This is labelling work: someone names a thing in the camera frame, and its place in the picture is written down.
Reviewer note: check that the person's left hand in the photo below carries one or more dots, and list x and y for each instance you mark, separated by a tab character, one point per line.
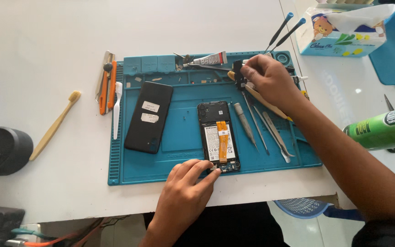
178	195

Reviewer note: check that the person's right hand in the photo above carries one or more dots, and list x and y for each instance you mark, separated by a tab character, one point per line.
274	80

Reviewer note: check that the small black plastic part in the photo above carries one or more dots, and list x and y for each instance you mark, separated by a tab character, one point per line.
239	73

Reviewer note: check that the black smartphone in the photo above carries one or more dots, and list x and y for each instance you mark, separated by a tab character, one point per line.
213	116

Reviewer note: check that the small white glue tube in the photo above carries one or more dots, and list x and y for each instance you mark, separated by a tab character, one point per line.
299	79

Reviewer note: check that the yellow black tool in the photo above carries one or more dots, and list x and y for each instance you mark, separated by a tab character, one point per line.
305	95

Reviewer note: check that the blue capped black screwdriver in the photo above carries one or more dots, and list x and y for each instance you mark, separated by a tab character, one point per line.
288	34
279	30

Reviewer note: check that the silver precision screwdriver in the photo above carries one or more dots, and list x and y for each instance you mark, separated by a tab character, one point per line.
244	121

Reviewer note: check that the person's black trousers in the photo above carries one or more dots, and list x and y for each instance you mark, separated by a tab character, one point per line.
225	226

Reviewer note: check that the steel tweezers with white tip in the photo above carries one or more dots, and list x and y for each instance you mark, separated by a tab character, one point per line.
273	137

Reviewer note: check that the blue silicone repair mat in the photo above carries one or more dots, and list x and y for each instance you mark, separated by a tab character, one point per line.
183	137

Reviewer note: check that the black rod tool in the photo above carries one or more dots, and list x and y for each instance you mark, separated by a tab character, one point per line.
211	67

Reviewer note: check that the grey glue tube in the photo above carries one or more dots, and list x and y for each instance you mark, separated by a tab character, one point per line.
207	59

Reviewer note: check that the black phone back cover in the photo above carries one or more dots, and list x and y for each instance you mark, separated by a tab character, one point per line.
147	130

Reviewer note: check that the tissue box with bear print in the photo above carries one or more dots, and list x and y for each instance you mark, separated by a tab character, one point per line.
338	37

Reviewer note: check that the white toothbrush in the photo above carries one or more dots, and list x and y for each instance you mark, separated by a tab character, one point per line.
116	113

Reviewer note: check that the green spray can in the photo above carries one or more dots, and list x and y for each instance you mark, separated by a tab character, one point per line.
382	128

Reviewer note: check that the blue plastic basket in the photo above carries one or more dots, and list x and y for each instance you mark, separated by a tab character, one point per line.
300	207

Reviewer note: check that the orange utility knife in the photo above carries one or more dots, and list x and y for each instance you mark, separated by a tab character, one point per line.
103	96

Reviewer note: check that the bamboo toothbrush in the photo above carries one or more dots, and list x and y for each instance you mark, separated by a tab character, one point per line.
51	128

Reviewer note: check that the silver metal opening tool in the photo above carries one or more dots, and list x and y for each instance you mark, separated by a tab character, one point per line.
100	73

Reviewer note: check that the black round speaker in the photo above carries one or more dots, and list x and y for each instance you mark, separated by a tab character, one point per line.
3	151

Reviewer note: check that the person's black sleeve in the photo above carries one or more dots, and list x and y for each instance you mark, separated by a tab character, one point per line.
386	236

